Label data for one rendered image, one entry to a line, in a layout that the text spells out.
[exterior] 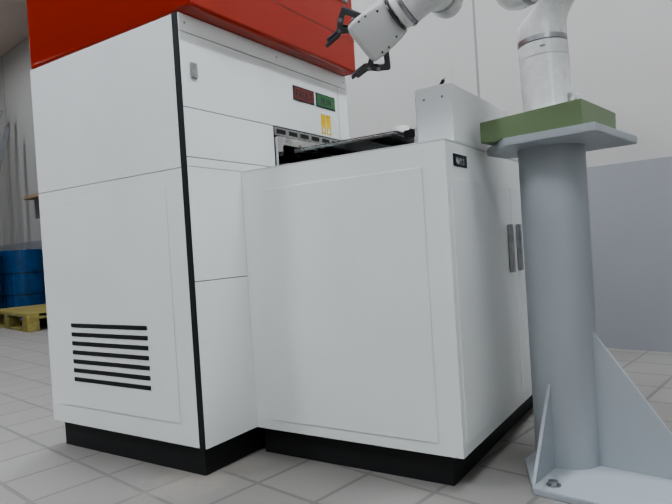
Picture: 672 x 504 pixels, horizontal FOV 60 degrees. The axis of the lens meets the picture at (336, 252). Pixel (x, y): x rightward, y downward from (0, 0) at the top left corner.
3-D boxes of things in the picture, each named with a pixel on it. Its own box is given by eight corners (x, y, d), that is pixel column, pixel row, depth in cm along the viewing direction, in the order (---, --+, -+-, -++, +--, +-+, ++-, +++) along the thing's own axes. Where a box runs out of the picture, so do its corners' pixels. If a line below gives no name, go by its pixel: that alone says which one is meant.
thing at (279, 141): (275, 166, 180) (273, 136, 180) (349, 176, 217) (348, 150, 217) (279, 166, 179) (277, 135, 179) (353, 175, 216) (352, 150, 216)
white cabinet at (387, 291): (258, 455, 167) (240, 172, 166) (406, 379, 248) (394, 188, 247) (472, 496, 132) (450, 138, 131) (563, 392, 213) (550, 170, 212)
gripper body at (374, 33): (414, 25, 130) (375, 56, 135) (386, -13, 126) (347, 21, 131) (413, 35, 124) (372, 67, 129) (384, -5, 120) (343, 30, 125)
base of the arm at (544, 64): (601, 114, 146) (595, 42, 146) (571, 104, 133) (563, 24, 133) (530, 131, 159) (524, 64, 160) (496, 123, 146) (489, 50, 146)
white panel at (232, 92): (181, 167, 151) (170, 13, 151) (346, 184, 219) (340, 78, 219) (189, 165, 149) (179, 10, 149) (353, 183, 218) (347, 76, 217)
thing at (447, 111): (417, 146, 142) (414, 89, 142) (490, 165, 188) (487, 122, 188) (453, 140, 137) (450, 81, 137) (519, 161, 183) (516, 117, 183)
